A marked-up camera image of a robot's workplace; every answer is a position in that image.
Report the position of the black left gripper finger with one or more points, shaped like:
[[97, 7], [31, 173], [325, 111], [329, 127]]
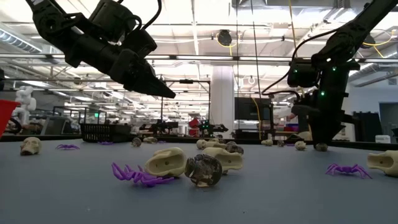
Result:
[[146, 89], [154, 83]]

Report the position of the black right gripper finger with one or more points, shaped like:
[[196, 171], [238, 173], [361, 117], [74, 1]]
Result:
[[317, 133], [331, 132]]

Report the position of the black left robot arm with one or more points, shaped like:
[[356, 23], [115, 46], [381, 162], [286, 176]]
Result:
[[46, 21]]

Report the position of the white humanoid robot arm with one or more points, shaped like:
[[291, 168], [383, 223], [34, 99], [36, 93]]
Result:
[[26, 102]]

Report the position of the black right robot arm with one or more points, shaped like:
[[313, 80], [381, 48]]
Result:
[[351, 34]]

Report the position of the person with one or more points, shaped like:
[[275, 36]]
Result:
[[301, 124]]

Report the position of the workbench with coloured bins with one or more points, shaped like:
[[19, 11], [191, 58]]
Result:
[[281, 132]]

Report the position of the black cabinet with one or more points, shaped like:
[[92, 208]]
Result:
[[370, 127]]

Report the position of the white plastic container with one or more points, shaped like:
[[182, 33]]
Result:
[[383, 139]]

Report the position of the red bulky object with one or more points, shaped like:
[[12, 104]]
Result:
[[194, 124]]

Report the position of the dark door panel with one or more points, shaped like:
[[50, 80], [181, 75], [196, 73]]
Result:
[[388, 119]]

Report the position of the black mesh bin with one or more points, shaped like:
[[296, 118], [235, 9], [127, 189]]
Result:
[[102, 133]]

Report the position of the black monitor panel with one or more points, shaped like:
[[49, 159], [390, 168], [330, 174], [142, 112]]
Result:
[[248, 109]]

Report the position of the black robot rig with lights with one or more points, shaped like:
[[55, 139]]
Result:
[[214, 128]]

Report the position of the red plastic basket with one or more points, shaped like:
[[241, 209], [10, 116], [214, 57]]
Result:
[[6, 115]]

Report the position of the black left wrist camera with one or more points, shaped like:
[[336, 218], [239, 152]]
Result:
[[140, 43]]

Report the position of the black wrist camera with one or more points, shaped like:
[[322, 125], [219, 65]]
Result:
[[140, 43], [301, 74]]

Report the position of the black metal frame rig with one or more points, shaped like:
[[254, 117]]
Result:
[[186, 81]]

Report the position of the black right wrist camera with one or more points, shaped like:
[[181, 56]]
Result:
[[301, 74]]

